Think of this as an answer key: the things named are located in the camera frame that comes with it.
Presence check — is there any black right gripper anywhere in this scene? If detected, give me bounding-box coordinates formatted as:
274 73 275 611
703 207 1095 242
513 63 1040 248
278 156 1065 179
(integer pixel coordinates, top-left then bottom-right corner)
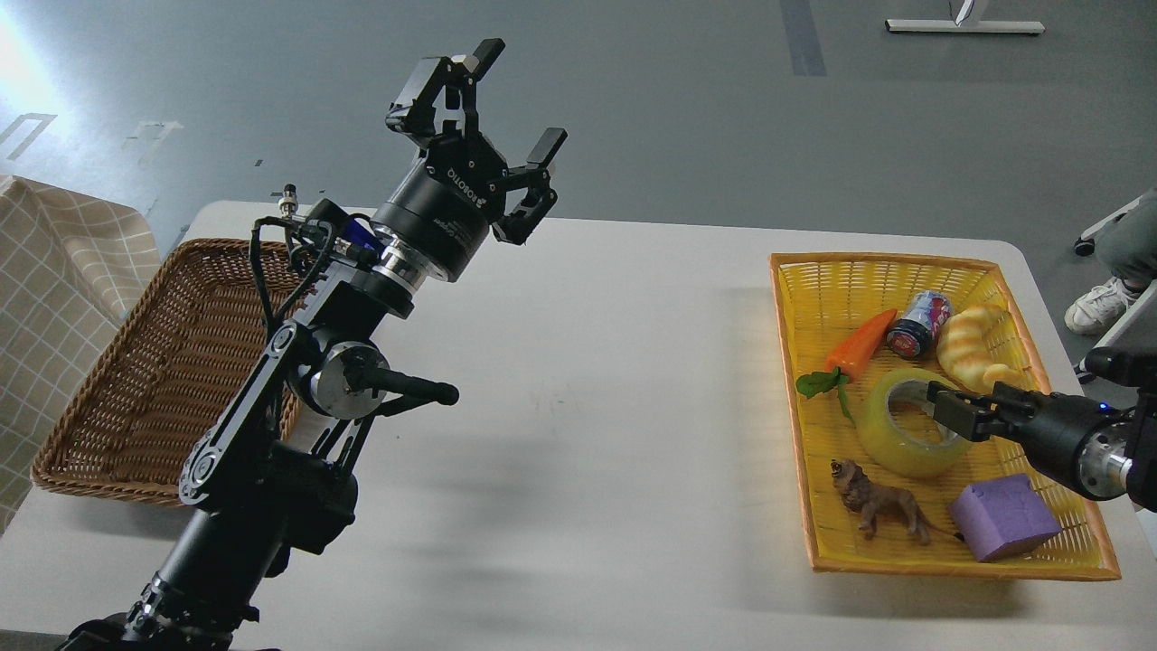
926 380 1133 500

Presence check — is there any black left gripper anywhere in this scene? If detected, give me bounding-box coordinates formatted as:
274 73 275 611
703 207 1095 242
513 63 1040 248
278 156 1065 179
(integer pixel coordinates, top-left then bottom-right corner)
371 38 568 283

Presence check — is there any yellow tape roll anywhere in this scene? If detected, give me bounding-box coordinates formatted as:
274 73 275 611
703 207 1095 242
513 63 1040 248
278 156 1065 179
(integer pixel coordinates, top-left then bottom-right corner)
857 368 970 479

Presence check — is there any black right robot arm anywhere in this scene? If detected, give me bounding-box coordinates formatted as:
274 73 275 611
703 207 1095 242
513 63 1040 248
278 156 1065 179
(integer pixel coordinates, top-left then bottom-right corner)
927 284 1156 511

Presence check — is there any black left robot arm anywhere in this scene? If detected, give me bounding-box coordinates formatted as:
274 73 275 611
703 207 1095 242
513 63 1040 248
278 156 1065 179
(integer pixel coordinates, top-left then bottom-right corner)
62 38 567 650

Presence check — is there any small soda can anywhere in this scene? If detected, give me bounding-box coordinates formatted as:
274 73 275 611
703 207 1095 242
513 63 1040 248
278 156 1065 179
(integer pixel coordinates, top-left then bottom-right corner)
884 291 955 360

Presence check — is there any yellow plastic basket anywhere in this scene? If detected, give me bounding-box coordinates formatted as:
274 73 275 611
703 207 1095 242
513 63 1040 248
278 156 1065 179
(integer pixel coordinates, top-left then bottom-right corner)
769 252 1121 580

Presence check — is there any purple foam block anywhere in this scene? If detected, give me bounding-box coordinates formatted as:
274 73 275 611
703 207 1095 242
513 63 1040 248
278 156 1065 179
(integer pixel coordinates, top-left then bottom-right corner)
949 473 1062 563

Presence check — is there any orange toy carrot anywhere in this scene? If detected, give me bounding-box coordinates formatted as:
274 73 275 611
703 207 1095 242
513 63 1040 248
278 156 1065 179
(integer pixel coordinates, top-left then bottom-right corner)
794 308 898 426

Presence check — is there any brown toy lion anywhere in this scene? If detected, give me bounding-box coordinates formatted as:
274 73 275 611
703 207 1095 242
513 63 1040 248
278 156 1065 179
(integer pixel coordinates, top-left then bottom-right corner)
828 458 934 545

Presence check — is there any white sneaker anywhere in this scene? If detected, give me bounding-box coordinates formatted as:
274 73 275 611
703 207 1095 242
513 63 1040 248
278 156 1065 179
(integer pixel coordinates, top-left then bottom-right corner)
1063 278 1149 336

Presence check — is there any grey trouser leg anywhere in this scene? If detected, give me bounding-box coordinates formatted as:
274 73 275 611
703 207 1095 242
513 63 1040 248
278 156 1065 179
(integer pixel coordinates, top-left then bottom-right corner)
1095 188 1156 293

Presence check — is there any brown wicker basket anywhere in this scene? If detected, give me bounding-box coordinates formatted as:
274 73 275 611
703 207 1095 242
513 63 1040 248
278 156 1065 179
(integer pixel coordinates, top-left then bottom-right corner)
32 238 266 506

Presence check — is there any white stand base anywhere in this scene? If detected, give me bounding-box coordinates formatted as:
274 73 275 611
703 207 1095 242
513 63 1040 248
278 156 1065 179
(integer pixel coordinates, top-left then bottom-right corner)
884 1 1046 36

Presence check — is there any beige checkered cloth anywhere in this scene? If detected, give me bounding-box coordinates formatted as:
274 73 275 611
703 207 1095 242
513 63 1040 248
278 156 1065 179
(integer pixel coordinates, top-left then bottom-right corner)
1 175 160 527

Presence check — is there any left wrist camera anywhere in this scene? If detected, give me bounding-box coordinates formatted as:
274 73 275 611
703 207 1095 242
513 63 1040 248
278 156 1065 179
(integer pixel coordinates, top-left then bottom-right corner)
303 199 385 265

